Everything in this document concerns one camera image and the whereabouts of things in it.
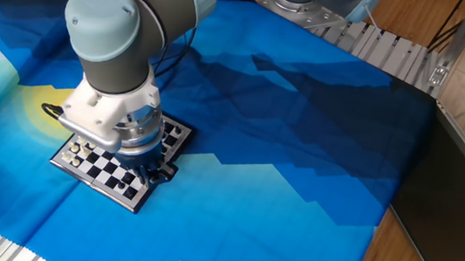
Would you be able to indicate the white chess bishop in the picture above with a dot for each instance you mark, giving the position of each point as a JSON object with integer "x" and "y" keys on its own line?
{"x": 81, "y": 140}

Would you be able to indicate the white wrist mounting bracket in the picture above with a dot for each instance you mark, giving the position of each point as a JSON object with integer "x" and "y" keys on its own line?
{"x": 98, "y": 108}

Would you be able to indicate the white zip tie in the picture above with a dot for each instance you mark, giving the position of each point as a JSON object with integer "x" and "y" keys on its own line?
{"x": 367, "y": 9}

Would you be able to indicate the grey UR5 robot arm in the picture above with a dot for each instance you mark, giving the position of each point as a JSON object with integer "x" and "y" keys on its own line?
{"x": 101, "y": 22}

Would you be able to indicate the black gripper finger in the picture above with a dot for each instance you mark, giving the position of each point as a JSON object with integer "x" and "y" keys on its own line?
{"x": 140, "y": 175}
{"x": 162, "y": 172}

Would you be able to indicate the white chess knight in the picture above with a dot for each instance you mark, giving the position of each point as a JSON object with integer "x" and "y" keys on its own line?
{"x": 73, "y": 147}

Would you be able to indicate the black chess bishop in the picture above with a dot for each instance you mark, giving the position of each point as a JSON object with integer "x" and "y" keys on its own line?
{"x": 165, "y": 148}

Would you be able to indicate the black chess pawn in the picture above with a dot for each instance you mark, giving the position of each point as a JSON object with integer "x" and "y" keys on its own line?
{"x": 128, "y": 178}
{"x": 121, "y": 185}

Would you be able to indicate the white chess pawn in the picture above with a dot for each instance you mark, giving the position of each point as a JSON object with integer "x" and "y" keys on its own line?
{"x": 92, "y": 145}
{"x": 85, "y": 152}
{"x": 75, "y": 161}

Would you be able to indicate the black chess rook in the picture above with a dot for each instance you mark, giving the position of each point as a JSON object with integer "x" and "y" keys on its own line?
{"x": 131, "y": 193}
{"x": 177, "y": 130}

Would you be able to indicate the white chess rook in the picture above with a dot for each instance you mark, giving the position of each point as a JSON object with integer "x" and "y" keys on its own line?
{"x": 65, "y": 156}

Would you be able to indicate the dark panel with aluminium edge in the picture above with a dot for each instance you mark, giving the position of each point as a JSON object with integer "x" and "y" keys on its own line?
{"x": 444, "y": 212}

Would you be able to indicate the silver wrist flange coupling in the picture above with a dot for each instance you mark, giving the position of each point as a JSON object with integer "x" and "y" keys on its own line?
{"x": 140, "y": 130}

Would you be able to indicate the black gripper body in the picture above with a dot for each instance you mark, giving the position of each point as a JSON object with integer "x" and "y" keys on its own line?
{"x": 141, "y": 158}

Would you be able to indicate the black and white chessboard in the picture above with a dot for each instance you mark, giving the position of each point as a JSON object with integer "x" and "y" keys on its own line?
{"x": 101, "y": 169}

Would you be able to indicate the blue landscape print cloth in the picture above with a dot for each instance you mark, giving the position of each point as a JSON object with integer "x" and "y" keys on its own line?
{"x": 265, "y": 188}

